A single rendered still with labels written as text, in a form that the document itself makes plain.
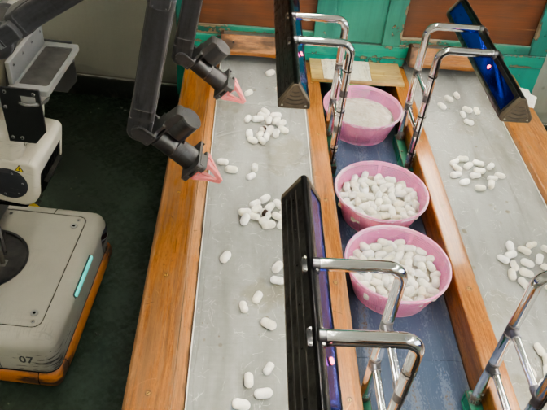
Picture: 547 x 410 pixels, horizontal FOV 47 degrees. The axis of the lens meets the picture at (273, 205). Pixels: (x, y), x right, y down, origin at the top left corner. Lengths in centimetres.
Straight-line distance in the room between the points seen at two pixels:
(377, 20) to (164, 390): 154
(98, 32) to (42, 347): 184
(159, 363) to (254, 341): 21
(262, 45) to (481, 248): 106
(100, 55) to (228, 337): 231
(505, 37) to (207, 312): 157
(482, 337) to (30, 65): 128
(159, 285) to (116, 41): 211
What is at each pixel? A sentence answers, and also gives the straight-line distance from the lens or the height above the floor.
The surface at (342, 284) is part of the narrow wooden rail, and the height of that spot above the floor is 76.
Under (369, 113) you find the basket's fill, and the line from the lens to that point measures 219.
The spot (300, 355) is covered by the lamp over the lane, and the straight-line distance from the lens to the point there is 98.
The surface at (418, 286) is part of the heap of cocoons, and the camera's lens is 163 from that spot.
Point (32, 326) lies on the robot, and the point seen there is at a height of 28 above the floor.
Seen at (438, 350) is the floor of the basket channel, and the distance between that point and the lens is 158.
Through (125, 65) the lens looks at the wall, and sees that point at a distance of 348.
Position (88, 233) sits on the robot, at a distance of 234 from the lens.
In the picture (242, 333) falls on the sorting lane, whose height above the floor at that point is 74.
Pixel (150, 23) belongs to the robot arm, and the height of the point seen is 129.
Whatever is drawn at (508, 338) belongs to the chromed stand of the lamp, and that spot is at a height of 94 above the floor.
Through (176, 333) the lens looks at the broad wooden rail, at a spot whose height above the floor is 76.
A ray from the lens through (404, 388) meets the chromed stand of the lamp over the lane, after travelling 109.
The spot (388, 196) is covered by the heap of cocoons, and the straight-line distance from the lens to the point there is 185.
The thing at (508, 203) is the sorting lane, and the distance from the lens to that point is 195.
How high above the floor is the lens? 188
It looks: 41 degrees down
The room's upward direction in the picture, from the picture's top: 6 degrees clockwise
